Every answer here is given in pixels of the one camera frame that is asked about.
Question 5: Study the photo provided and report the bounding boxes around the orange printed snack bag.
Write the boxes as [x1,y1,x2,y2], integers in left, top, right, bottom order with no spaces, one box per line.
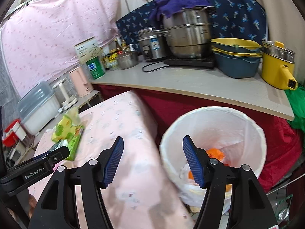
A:
[185,148,225,189]

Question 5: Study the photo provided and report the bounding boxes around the yellow-green snack bag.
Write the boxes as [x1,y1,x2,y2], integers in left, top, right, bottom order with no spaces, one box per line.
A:
[51,107,84,143]

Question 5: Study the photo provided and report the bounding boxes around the white lined trash bin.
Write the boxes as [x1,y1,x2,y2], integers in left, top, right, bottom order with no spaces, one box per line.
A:
[160,106,267,207]

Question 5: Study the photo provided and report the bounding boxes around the green carton box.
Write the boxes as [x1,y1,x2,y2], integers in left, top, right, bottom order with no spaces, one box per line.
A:
[66,126,84,161]

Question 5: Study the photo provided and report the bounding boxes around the red plastic basket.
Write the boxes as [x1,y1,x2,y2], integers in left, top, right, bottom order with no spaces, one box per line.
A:
[3,119,27,147]

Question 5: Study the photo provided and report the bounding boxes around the pink patterned tablecloth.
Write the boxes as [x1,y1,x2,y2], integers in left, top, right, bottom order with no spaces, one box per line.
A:
[27,89,195,229]

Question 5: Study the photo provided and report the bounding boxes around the dark red cloth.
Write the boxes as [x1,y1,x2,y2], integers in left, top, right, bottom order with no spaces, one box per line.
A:
[92,83,303,192]

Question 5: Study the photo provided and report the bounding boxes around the white dish rack grey lid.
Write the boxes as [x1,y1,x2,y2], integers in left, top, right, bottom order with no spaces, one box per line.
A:
[17,82,60,136]

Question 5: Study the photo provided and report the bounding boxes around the white glass electric kettle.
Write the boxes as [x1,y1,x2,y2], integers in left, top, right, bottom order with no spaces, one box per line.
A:
[51,77,78,111]

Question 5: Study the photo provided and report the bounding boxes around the pink electric kettle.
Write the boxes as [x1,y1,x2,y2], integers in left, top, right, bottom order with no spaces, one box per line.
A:
[69,66,94,97]

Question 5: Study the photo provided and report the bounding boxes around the green tin can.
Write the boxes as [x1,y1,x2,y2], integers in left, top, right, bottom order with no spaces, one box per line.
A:
[86,57,105,80]

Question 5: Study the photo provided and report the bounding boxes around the black induction cooktop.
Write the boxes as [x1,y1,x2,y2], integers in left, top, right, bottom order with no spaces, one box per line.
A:
[164,58,214,69]

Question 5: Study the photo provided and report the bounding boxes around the yellow label jar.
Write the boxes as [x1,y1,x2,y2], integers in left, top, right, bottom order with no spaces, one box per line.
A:
[107,52,119,70]

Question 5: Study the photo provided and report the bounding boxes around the green cloth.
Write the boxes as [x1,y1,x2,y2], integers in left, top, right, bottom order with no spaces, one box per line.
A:
[285,86,305,133]

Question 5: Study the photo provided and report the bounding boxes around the small steel pot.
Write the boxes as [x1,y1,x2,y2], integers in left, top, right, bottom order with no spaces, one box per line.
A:
[117,51,139,70]

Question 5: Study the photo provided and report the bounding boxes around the stacked blue yellow basins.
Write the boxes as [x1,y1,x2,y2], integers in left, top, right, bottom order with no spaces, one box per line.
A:
[211,38,262,79]

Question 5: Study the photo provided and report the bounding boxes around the white cardboard box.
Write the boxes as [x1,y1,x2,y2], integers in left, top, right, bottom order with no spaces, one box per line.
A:
[75,37,100,64]

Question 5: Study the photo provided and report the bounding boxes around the dark sauce bottle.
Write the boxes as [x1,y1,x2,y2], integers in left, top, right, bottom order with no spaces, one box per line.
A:
[115,38,123,54]

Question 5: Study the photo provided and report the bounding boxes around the yellow electric pot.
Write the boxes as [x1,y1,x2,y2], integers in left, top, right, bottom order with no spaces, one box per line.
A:
[261,41,298,90]

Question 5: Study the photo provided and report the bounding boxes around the silver rice cooker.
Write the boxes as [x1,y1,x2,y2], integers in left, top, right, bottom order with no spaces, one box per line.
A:
[138,27,168,61]

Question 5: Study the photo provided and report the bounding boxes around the pink floral curtain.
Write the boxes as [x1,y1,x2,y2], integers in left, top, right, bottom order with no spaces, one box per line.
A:
[2,0,119,97]

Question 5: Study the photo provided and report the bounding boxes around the large steel steamer pot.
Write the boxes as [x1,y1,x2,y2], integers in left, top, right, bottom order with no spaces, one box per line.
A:
[161,6,216,59]

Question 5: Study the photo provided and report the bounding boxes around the navy floral cloth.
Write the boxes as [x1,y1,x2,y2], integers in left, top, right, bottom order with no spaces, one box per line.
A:
[116,0,268,51]

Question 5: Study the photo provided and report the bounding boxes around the purple towel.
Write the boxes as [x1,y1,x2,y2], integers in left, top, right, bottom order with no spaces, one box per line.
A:
[149,0,211,22]

